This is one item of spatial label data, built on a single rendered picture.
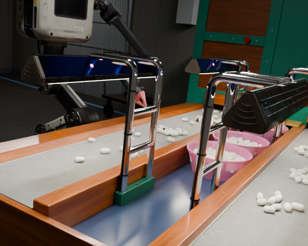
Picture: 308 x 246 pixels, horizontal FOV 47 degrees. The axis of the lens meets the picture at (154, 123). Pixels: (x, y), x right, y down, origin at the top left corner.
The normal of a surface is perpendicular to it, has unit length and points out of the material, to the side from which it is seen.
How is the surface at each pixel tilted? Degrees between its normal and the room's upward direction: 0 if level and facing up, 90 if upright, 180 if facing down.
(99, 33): 90
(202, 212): 0
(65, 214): 90
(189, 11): 90
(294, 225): 0
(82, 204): 90
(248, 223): 0
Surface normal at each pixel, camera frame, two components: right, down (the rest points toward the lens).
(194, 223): 0.11, -0.97
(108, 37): -0.63, 0.11
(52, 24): 0.77, 0.23
